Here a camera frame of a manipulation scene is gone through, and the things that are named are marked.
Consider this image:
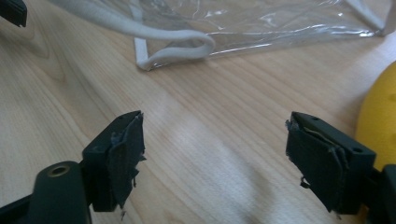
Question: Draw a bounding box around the yellow fruit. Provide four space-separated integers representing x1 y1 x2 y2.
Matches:
354 61 396 172

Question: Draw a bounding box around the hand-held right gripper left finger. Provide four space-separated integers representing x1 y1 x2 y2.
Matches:
81 110 147 213

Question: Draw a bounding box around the clear plastic bag white trim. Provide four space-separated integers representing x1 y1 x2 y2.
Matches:
49 0 394 72

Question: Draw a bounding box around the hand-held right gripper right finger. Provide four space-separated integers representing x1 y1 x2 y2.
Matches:
285 111 377 216

